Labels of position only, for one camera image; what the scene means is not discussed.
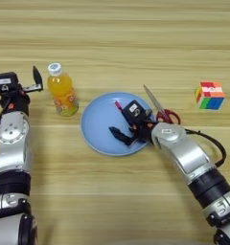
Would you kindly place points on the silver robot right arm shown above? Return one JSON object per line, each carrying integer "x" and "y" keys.
{"x": 196, "y": 166}

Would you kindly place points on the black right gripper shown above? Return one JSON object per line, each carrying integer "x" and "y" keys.
{"x": 141, "y": 129}

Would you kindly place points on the orange juice bottle white cap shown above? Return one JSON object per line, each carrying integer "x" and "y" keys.
{"x": 62, "y": 92}

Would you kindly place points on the black labelled box left gripper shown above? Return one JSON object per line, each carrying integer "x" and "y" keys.
{"x": 5, "y": 82}

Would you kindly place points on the light blue round plate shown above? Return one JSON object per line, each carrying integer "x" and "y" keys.
{"x": 97, "y": 124}

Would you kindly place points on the multicoloured puzzle cube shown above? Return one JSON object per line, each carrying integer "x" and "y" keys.
{"x": 211, "y": 95}

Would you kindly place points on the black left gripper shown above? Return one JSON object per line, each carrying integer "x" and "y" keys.
{"x": 18, "y": 102}

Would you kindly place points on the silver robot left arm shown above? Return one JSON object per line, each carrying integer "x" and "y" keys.
{"x": 11, "y": 153}

